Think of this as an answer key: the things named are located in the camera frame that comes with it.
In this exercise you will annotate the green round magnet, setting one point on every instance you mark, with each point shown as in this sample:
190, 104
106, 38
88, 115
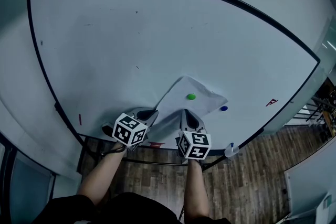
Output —
191, 96

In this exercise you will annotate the red triangular sticker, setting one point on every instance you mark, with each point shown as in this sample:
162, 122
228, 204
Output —
270, 103

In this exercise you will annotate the person's black clothing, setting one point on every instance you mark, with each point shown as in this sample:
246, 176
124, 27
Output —
131, 211

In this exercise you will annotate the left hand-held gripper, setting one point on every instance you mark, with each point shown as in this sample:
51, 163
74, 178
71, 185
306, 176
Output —
128, 129

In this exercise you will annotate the person's right forearm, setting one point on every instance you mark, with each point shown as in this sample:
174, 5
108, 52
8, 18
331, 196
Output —
195, 189

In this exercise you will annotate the white wall panel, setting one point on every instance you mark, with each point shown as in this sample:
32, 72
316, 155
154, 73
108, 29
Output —
309, 181

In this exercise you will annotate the clear spray bottle blue cap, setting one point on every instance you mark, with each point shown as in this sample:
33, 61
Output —
231, 150

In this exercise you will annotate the black-framed whiteboard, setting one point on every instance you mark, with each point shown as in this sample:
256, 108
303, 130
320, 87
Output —
131, 34

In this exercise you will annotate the white paper sheet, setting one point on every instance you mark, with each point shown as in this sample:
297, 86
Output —
178, 105

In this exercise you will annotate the white device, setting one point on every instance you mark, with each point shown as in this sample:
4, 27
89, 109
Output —
324, 215

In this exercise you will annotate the black-framed window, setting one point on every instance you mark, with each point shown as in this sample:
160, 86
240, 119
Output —
29, 186

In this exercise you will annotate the blue round magnet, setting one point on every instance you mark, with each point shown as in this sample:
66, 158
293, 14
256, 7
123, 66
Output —
224, 108

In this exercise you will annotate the green and white box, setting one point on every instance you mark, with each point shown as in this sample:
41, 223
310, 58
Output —
327, 202

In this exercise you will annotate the person's left forearm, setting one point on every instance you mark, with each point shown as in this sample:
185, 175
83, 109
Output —
99, 178

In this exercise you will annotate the black metal railing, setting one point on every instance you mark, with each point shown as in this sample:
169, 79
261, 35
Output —
315, 112

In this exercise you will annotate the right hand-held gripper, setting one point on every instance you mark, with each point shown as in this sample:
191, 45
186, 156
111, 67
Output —
195, 145

